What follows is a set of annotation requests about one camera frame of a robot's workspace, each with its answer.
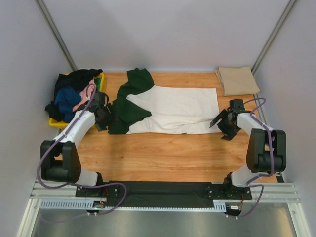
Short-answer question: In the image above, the blue t-shirt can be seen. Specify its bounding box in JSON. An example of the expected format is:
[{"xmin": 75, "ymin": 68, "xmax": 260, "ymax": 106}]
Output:
[{"xmin": 54, "ymin": 86, "xmax": 81, "ymax": 123}]

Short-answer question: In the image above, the pink t-shirt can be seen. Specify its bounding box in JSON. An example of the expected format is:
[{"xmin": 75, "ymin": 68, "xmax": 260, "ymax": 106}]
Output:
[{"xmin": 73, "ymin": 79, "xmax": 97, "ymax": 112}]

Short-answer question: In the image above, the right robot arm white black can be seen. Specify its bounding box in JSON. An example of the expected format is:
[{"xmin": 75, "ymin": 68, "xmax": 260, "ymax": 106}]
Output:
[{"xmin": 210, "ymin": 99, "xmax": 287, "ymax": 199}]

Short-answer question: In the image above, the yellow plastic bin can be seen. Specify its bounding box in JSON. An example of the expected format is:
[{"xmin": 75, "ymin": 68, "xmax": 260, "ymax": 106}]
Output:
[{"xmin": 48, "ymin": 73, "xmax": 106, "ymax": 129}]

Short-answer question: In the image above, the folded beige t-shirt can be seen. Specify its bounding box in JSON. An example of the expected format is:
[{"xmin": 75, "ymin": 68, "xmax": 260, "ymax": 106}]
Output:
[{"xmin": 215, "ymin": 67, "xmax": 260, "ymax": 96}]

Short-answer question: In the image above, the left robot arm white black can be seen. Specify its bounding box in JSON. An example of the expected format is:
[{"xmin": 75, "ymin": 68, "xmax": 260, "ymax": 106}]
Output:
[{"xmin": 37, "ymin": 91, "xmax": 117, "ymax": 198}]

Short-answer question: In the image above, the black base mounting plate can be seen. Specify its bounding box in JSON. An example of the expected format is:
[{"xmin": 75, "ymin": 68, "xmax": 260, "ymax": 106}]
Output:
[{"xmin": 75, "ymin": 181, "xmax": 252, "ymax": 208}]

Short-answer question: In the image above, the slotted cable duct rail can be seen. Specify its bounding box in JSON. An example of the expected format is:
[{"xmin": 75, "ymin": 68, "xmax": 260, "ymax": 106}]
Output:
[{"xmin": 39, "ymin": 199, "xmax": 227, "ymax": 212}]

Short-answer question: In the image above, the black t-shirt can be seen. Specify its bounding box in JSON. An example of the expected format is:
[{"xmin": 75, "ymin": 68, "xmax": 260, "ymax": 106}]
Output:
[{"xmin": 45, "ymin": 69, "xmax": 103, "ymax": 122}]

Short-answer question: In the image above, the bright green t-shirt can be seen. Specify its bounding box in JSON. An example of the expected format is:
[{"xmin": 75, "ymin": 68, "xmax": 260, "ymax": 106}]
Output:
[{"xmin": 94, "ymin": 77, "xmax": 102, "ymax": 91}]

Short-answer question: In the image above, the green and white raglan t-shirt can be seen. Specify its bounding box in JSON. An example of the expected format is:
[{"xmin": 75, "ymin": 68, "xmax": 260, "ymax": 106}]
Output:
[{"xmin": 108, "ymin": 68, "xmax": 220, "ymax": 135}]

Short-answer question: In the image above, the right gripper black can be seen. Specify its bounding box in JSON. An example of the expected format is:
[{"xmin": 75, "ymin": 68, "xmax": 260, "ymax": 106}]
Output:
[{"xmin": 209, "ymin": 110, "xmax": 239, "ymax": 142}]

